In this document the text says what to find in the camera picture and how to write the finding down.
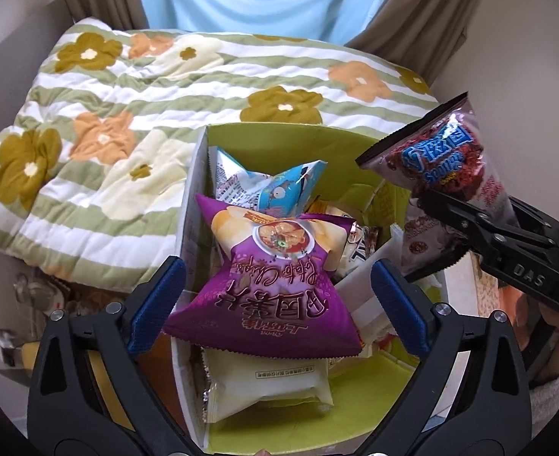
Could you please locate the dark red sponge snack bag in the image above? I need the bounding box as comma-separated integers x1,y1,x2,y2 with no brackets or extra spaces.
356,93,518,280

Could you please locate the purple potato chips bag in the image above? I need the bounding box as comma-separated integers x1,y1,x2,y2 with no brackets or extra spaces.
163,195,362,359

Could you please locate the person's hand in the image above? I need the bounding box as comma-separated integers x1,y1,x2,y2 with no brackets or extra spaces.
513,291,559,387

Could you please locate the green cardboard box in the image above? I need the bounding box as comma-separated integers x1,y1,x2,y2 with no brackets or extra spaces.
171,122,415,455

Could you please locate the cream white snack bag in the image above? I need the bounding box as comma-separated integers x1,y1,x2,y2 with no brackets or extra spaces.
202,349,333,424

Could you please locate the brown right curtain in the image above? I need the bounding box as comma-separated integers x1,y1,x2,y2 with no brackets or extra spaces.
346,0,482,84

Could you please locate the floral striped quilt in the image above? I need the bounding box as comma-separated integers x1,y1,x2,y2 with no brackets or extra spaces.
0,17,436,291

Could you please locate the light blue cartoon snack bag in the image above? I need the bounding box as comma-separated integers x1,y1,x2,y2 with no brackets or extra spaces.
208,146,327,217

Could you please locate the grey bed headboard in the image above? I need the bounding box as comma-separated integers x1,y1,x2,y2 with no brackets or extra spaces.
0,0,74,131

